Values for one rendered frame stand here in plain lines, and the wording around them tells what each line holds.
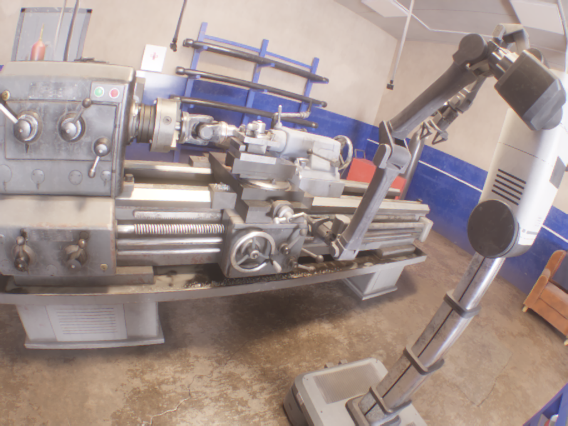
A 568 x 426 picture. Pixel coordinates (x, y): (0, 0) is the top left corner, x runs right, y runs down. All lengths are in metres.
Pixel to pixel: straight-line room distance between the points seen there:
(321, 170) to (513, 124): 1.14
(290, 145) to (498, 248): 1.14
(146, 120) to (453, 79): 1.12
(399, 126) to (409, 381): 0.84
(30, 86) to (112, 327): 1.15
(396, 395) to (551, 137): 0.95
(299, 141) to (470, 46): 1.08
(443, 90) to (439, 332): 0.70
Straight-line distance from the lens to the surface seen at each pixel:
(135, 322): 1.56
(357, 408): 1.31
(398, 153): 0.84
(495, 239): 0.79
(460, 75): 0.77
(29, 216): 1.18
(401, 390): 1.12
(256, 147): 1.24
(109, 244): 1.13
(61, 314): 1.53
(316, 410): 1.28
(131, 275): 1.38
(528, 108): 0.64
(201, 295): 1.35
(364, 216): 0.90
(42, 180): 1.20
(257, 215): 1.19
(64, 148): 1.13
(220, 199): 1.26
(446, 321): 0.95
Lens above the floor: 1.32
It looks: 22 degrees down
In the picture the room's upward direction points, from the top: 16 degrees clockwise
